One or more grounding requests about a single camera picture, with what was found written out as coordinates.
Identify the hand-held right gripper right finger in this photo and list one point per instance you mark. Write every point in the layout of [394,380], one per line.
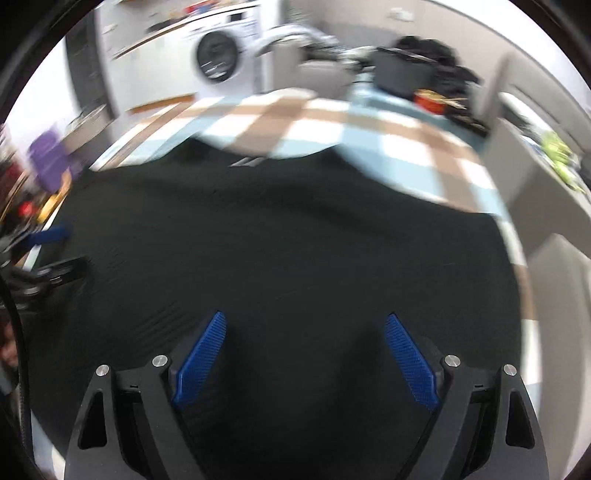
[411,360]

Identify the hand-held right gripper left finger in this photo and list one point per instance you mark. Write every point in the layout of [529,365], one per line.
[201,360]

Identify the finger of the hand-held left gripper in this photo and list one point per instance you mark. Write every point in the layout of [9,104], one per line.
[51,235]
[60,270]

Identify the black knitted sweater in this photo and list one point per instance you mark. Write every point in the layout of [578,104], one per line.
[295,254]

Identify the pile of black clothes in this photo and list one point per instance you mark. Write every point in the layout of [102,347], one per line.
[448,60]

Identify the yellow snack bag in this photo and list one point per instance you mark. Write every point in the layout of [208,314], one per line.
[55,203]

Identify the metal shoe rack with shoes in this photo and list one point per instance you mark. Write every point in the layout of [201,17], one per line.
[14,184]

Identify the purple bag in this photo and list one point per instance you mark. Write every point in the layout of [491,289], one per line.
[48,157]

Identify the woven basket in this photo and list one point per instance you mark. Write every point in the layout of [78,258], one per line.
[87,120]

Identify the black door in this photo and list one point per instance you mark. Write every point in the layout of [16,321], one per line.
[87,60]

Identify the grey cabinet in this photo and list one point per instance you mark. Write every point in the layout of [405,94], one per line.
[545,217]

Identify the white kitchen base cabinets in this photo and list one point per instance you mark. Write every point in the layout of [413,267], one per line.
[147,64]

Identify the checked tablecloth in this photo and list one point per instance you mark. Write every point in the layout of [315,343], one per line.
[369,134]

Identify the white washing machine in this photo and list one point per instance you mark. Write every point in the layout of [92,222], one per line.
[217,55]

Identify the black tray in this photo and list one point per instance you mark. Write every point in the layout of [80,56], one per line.
[466,117]

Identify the yellow green packet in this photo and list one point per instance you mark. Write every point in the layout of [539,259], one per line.
[561,157]

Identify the red instant noodle cup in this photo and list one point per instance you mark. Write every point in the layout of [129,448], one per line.
[429,101]

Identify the grey sofa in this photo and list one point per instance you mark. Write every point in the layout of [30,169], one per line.
[318,74]

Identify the light blue garment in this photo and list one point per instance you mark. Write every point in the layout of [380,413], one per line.
[295,34]

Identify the white wall socket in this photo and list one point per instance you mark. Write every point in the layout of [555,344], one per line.
[401,14]

